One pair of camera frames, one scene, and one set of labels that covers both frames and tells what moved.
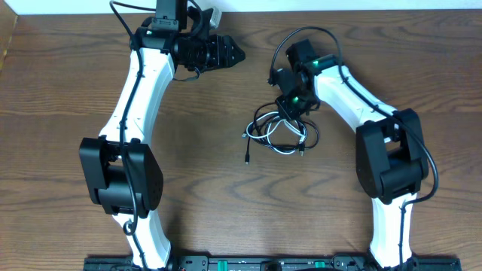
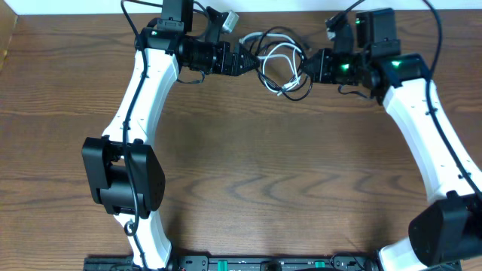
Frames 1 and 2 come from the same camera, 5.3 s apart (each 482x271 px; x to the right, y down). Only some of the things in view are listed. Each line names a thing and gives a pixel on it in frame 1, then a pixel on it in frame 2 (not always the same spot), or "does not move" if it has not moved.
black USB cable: (302, 148) → (305, 55)
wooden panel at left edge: (8, 19) does not move
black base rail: (272, 263) does not move
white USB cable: (247, 134) → (269, 56)
